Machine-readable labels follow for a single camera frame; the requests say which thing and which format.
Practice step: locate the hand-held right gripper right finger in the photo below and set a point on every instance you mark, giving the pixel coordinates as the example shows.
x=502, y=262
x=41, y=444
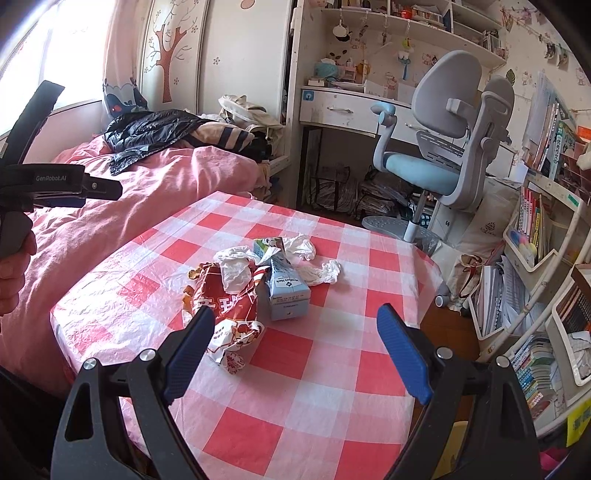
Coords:
x=406, y=350

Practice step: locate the blue milk carton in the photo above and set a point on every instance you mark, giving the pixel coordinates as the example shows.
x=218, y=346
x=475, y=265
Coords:
x=287, y=293

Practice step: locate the white wardrobe with tree decal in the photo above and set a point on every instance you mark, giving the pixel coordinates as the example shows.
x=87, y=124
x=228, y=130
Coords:
x=212, y=46

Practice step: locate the red snack bag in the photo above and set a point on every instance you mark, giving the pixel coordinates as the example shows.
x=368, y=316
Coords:
x=231, y=307

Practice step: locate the row of tall books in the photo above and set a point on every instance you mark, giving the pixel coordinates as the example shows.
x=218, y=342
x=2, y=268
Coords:
x=549, y=134

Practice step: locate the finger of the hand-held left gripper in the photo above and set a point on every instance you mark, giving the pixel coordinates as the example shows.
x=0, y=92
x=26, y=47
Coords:
x=37, y=115
x=104, y=189

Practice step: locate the person's left hand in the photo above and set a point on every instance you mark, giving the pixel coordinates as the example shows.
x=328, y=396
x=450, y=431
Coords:
x=14, y=286

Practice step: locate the hanging wall photos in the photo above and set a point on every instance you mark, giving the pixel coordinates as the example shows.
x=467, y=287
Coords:
x=551, y=48

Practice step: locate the window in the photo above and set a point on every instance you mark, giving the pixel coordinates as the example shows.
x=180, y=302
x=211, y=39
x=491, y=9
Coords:
x=55, y=50

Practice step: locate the black puffer jacket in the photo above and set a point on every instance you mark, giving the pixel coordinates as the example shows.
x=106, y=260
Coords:
x=152, y=131

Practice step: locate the grey blue desk chair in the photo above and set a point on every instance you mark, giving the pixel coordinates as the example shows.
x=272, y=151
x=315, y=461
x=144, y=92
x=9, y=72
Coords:
x=438, y=92

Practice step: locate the black white hanging toy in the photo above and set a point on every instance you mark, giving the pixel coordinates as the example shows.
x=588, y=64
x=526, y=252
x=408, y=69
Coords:
x=341, y=30

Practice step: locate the white bookshelf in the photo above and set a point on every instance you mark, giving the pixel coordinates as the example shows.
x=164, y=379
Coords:
x=519, y=258

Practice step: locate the stack of newspapers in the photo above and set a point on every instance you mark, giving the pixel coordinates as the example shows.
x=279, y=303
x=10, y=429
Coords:
x=385, y=196

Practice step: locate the white tote bag tree print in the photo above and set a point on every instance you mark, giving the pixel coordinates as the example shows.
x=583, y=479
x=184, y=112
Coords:
x=491, y=217

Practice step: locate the dark cloth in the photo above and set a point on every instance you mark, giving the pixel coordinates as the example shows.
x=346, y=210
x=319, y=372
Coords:
x=23, y=424

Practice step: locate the row of thin colourful books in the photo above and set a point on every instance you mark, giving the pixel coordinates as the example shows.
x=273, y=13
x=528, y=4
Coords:
x=531, y=221

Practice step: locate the yellow bin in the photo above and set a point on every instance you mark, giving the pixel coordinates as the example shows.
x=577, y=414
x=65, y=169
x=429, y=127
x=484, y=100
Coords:
x=455, y=447

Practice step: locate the row of small books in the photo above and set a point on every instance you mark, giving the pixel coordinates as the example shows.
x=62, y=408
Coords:
x=538, y=374

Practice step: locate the green yellow hanging toy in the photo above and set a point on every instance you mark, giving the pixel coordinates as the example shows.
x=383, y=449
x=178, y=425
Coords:
x=405, y=57

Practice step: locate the beige striped cloth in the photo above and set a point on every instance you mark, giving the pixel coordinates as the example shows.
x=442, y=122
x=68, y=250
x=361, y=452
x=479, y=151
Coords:
x=221, y=137

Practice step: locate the beige canvas bag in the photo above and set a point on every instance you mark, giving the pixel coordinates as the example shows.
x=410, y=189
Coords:
x=244, y=110

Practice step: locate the white desk drawer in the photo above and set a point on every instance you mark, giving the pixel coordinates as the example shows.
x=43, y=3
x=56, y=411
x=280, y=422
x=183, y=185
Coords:
x=332, y=121

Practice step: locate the red white checked tablecloth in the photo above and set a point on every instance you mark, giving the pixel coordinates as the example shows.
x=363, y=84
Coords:
x=323, y=369

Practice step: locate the white desk with hutch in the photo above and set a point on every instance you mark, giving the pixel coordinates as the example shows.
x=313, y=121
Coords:
x=355, y=93

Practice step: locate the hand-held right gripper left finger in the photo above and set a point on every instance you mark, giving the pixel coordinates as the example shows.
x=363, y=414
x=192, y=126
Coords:
x=189, y=355

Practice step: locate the stack of white papers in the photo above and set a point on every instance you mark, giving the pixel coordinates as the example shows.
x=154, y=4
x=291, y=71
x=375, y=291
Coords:
x=501, y=295

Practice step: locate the pink printed curtain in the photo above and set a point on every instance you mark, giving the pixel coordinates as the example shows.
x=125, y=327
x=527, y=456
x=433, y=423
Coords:
x=124, y=55

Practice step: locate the pink bed duvet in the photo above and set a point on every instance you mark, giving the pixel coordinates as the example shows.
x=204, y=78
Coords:
x=115, y=221

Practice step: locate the clear plastic bag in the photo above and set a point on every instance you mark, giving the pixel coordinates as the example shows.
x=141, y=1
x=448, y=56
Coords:
x=330, y=191

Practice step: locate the light blue round toy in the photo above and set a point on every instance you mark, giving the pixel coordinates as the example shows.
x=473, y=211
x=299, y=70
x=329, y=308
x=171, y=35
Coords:
x=325, y=69

